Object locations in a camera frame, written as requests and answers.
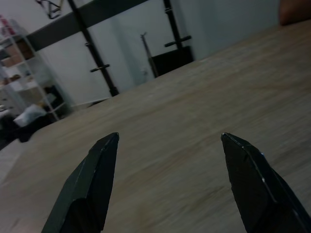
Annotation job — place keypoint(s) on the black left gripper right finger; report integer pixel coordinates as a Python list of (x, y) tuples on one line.
[(252, 189)]

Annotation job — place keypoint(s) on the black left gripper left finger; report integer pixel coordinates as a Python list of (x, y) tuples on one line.
[(92, 184)]

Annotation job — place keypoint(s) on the black bag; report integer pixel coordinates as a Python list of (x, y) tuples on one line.
[(26, 132)]

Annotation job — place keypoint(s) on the white plastic bag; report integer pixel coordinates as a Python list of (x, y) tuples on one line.
[(29, 115)]

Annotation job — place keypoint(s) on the white metal shelf rack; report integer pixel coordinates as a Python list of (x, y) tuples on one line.
[(22, 72)]

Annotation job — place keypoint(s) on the black box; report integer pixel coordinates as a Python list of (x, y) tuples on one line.
[(172, 60)]

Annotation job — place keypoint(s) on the brown leather seat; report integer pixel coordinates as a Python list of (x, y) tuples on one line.
[(295, 12)]

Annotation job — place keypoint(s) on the black metal rack post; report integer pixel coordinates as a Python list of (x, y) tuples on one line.
[(176, 29), (97, 53)]

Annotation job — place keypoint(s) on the triangular wall frame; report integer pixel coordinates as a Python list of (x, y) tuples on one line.
[(52, 8)]

